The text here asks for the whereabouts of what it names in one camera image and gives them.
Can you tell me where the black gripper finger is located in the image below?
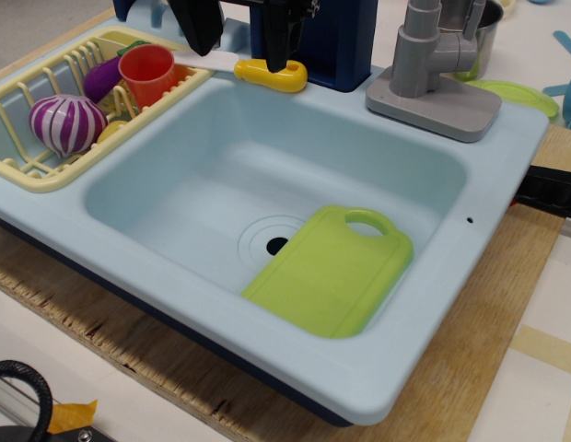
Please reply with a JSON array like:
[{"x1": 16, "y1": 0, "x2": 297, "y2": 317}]
[
  {"x1": 261, "y1": 1, "x2": 306, "y2": 73},
  {"x1": 168, "y1": 0, "x2": 222, "y2": 56}
]

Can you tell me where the yellow handled toy knife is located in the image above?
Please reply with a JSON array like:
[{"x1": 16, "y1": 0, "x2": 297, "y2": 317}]
[{"x1": 173, "y1": 51, "x2": 309, "y2": 93}]

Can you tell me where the green plastic cutting board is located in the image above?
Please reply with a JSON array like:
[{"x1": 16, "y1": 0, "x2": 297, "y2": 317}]
[{"x1": 242, "y1": 205, "x2": 414, "y2": 339}]

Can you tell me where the plywood base board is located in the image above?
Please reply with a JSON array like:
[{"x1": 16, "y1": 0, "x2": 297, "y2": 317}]
[{"x1": 0, "y1": 7, "x2": 571, "y2": 442}]

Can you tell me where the orange plastic cup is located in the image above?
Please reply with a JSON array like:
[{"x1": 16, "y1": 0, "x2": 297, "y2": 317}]
[{"x1": 118, "y1": 44, "x2": 178, "y2": 111}]

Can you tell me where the purple toy eggplant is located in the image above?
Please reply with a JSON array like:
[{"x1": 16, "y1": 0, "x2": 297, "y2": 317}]
[{"x1": 83, "y1": 41, "x2": 146, "y2": 104}]

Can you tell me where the yellow toy food piece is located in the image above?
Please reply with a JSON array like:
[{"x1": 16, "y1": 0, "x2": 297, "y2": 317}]
[{"x1": 97, "y1": 121, "x2": 127, "y2": 144}]

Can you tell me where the grey toy faucet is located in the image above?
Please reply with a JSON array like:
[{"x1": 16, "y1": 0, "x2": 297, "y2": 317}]
[{"x1": 366, "y1": 1, "x2": 502, "y2": 143}]

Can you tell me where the stainless steel pot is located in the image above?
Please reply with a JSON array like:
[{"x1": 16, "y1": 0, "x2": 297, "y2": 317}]
[{"x1": 439, "y1": 1, "x2": 504, "y2": 81}]

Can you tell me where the purple white toy onion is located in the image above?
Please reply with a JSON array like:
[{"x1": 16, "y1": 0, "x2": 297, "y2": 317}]
[{"x1": 29, "y1": 94, "x2": 108, "y2": 158}]

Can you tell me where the light blue toy sink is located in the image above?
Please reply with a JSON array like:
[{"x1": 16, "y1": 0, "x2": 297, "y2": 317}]
[{"x1": 0, "y1": 0, "x2": 551, "y2": 428}]

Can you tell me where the cream yellow dish rack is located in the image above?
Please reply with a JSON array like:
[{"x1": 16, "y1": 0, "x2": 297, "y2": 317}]
[{"x1": 0, "y1": 26, "x2": 212, "y2": 192}]

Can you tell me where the green plastic plate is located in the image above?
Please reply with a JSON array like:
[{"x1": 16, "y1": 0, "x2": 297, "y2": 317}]
[{"x1": 466, "y1": 80, "x2": 560, "y2": 122}]

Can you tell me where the blue plastic utensil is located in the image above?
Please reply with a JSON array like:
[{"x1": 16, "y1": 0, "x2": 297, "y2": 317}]
[{"x1": 553, "y1": 30, "x2": 571, "y2": 55}]

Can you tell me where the blue plastic cup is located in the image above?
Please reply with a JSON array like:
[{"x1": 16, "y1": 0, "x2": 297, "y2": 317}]
[{"x1": 542, "y1": 79, "x2": 571, "y2": 130}]

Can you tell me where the black clamp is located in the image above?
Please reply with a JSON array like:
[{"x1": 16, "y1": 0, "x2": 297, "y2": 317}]
[{"x1": 511, "y1": 165, "x2": 571, "y2": 218}]

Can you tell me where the yellow tape piece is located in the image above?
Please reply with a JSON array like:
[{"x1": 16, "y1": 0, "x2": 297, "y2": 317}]
[{"x1": 47, "y1": 400, "x2": 99, "y2": 435}]

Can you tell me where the black braided cable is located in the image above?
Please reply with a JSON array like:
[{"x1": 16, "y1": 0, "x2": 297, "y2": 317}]
[{"x1": 0, "y1": 360, "x2": 54, "y2": 438}]

